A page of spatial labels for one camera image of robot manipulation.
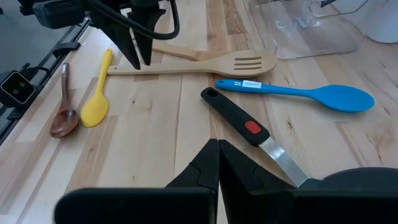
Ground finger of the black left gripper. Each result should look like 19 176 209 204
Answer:
129 9 166 66
93 12 141 70

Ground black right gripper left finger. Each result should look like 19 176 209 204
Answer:
166 139 220 190

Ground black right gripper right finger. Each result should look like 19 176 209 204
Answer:
219 140 296 224

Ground light wooden slotted spatula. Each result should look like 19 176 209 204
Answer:
106 49 279 79

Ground wide grey turner spatula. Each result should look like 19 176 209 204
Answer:
200 86 398 191

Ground small blue silicone spoon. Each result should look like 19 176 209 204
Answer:
215 78 376 113

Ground clear plastic container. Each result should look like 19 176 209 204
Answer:
245 0 364 60

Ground yellow silicone spoon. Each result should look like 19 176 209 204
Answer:
80 48 114 128

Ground dark wooden spoon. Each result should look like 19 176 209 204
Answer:
49 62 80 139

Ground white plastic bin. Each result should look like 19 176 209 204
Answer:
329 0 398 44

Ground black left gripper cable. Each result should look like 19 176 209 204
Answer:
82 0 180 40

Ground black aluminium table frame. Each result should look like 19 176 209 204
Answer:
0 18 91 147

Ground black table-level camera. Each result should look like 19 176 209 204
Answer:
0 70 37 109

